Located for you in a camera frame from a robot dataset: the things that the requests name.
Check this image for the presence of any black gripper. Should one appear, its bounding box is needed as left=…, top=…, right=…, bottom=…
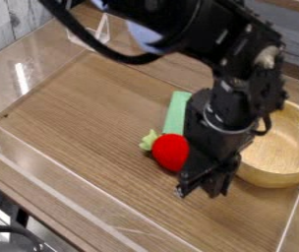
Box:
left=176, top=89, right=256, bottom=198

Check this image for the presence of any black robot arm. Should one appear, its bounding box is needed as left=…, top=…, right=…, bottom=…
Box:
left=37, top=0, right=287, bottom=198

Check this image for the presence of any red plush strawberry toy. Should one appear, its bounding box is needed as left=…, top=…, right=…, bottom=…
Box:
left=138, top=129, right=188, bottom=173

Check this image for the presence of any green rectangular block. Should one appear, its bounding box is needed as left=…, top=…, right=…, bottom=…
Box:
left=162, top=92, right=191, bottom=135

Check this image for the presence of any wooden bowl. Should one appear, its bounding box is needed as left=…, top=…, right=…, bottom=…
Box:
left=237, top=101, right=299, bottom=188

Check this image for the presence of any clear acrylic tray wall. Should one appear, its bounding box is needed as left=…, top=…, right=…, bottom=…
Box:
left=0, top=127, right=200, bottom=252

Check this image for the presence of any black metal table frame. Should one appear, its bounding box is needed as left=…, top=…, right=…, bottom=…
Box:
left=9, top=206, right=76, bottom=252

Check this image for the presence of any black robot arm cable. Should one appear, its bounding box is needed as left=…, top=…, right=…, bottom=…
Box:
left=37, top=0, right=166, bottom=65

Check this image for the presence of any clear acrylic corner bracket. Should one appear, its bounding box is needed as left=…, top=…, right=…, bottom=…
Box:
left=65, top=14, right=110, bottom=52

